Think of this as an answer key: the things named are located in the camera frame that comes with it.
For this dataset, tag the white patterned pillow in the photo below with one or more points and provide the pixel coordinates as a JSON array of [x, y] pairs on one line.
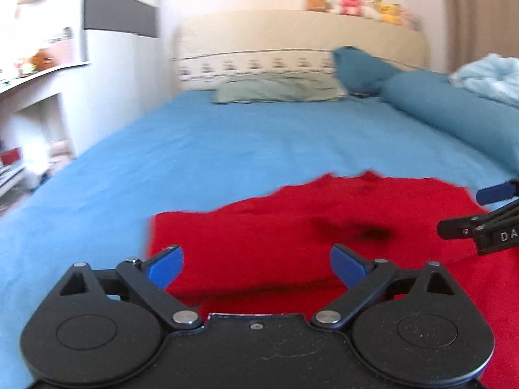
[[227, 65]]

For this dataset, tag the row of plush toys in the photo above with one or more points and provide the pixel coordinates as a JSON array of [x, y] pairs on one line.
[[357, 6]]

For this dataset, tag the white wardrobe with grey panel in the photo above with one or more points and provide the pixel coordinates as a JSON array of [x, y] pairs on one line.
[[117, 60]]

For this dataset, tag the white shelf unit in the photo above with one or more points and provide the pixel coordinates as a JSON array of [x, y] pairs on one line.
[[32, 101]]

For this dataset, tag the red box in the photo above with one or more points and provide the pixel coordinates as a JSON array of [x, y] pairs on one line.
[[10, 156]]

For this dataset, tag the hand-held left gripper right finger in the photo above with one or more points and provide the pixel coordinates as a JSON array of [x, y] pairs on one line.
[[347, 266]]

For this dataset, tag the beige padded headboard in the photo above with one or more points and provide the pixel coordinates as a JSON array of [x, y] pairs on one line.
[[292, 30]]

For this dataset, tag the orange brown toy figure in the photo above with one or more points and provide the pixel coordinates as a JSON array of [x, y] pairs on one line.
[[41, 59]]

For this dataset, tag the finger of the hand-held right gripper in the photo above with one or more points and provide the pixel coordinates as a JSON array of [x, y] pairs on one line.
[[494, 193], [462, 227]]

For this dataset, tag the beige curtain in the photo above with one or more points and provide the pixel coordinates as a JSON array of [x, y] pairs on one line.
[[476, 16]]

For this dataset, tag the teal blue pillow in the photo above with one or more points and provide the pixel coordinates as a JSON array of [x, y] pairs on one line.
[[361, 69]]

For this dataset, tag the teal blue rolled duvet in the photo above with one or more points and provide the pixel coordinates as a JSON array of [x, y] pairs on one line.
[[450, 107]]

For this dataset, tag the green pillow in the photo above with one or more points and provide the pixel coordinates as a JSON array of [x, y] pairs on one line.
[[279, 88]]

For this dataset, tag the bed with blue sheet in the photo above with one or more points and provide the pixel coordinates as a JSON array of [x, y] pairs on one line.
[[194, 150]]

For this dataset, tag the light blue blanket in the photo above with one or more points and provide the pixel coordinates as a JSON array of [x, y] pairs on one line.
[[488, 77]]

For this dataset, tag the red cloth garment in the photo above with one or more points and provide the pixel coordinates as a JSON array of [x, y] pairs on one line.
[[284, 235]]

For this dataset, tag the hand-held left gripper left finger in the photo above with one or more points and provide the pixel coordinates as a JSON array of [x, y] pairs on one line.
[[167, 268]]

